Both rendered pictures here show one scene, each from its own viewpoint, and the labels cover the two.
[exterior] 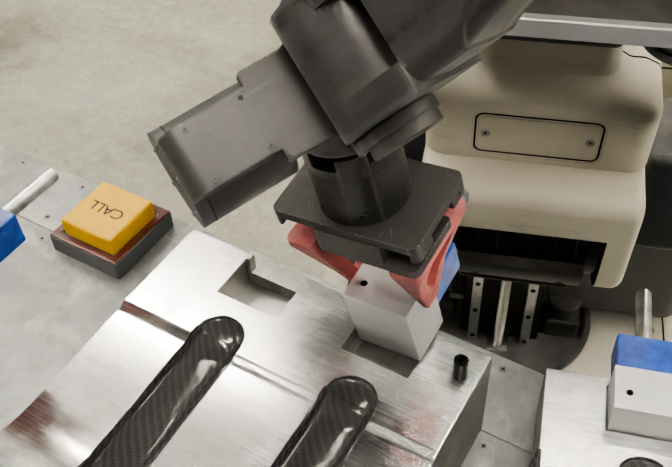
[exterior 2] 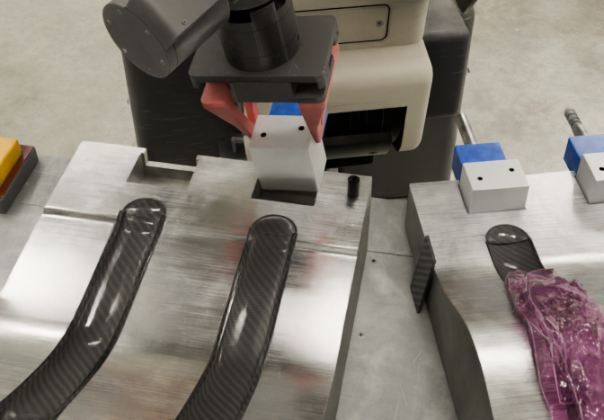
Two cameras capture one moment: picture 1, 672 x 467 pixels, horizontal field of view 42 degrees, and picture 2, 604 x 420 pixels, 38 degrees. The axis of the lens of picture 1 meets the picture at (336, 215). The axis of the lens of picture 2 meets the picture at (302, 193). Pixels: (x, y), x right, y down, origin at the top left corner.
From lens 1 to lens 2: 0.20 m
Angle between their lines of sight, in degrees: 16
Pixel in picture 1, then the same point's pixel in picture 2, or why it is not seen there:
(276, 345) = (196, 209)
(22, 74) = not seen: outside the picture
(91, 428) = (60, 308)
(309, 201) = (218, 63)
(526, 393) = (392, 217)
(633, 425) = (487, 203)
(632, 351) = (469, 155)
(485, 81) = not seen: outside the picture
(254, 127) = not seen: outside the picture
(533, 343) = not seen: hidden behind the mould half
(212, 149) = not seen: outside the picture
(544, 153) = (343, 40)
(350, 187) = (262, 33)
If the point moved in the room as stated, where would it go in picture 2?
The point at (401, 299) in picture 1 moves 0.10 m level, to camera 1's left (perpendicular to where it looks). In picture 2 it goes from (299, 138) to (177, 169)
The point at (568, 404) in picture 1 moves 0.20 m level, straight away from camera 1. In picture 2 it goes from (434, 203) to (421, 70)
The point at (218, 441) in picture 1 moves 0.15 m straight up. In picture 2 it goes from (177, 288) to (154, 134)
